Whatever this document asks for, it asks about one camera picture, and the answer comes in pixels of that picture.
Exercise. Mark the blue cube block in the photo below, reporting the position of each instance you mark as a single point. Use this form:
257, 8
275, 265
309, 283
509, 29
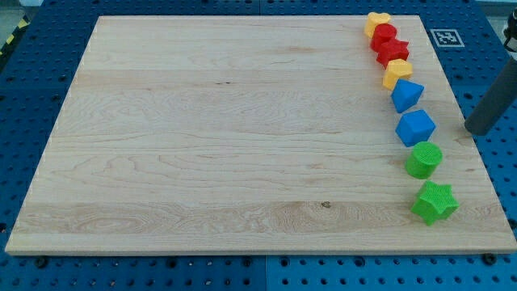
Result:
414, 127

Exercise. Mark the yellow pentagon block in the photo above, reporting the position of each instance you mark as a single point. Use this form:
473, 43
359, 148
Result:
395, 70

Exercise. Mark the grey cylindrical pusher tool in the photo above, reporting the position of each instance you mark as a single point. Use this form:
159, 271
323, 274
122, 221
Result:
499, 97

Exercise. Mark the black tool mount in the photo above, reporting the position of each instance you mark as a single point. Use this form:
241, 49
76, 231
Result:
509, 31

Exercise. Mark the red star block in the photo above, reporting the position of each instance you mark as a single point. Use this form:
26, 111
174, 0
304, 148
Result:
392, 49

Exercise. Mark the green star block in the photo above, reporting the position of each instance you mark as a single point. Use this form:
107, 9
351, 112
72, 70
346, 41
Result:
434, 202

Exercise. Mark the white fiducial marker tag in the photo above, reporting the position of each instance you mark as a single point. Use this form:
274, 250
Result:
447, 38

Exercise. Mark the red cylinder block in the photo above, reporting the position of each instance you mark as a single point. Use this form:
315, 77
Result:
382, 33

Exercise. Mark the wooden board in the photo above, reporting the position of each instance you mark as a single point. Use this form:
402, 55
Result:
243, 135

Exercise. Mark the green cylinder block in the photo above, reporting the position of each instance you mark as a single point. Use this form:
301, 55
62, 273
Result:
423, 160

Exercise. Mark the blue triangle block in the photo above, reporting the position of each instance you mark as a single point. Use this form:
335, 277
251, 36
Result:
406, 94

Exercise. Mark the yellow heart block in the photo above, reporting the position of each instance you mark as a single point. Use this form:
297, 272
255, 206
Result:
373, 20

